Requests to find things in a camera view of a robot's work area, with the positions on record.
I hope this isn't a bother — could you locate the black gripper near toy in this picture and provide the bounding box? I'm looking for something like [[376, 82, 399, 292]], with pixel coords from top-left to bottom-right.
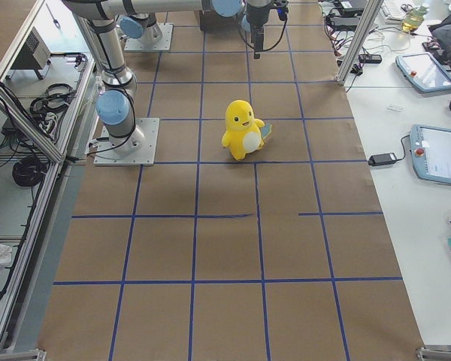
[[246, 2, 271, 59]]

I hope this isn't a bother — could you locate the silver robot arm near drawer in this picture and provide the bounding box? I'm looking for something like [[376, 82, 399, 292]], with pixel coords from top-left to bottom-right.
[[119, 13, 174, 53]]

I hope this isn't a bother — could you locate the silver robot arm near toy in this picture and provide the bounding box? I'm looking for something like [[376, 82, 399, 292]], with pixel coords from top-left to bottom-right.
[[64, 1, 288, 166]]

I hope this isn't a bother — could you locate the yellow plush dinosaur toy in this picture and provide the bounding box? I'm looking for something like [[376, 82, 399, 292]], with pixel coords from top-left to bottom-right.
[[221, 100, 272, 161]]

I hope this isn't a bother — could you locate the yellow liquid bottle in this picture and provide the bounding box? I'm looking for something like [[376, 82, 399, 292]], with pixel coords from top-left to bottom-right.
[[401, 3, 429, 33]]

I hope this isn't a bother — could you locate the teach pendant far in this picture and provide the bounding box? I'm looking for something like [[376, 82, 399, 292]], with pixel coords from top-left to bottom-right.
[[395, 53, 451, 93]]

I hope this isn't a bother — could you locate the teach pendant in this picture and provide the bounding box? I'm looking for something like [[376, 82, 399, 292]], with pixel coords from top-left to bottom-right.
[[395, 53, 451, 93], [410, 124, 451, 185]]

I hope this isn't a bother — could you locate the black power adapter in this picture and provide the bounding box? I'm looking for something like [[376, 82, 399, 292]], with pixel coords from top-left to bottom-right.
[[368, 152, 398, 167]]

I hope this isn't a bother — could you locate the teach pendant near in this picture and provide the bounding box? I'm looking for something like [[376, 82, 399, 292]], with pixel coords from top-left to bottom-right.
[[410, 124, 451, 185]]

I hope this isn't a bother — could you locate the grey electronics box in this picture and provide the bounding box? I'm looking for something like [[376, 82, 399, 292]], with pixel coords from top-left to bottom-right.
[[11, 27, 51, 80]]

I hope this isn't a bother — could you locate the aluminium frame post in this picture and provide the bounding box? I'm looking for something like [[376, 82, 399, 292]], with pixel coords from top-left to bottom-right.
[[336, 0, 383, 85]]

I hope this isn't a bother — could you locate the coiled black cable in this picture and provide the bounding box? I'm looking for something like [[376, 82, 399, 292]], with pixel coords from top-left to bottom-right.
[[11, 154, 48, 189]]

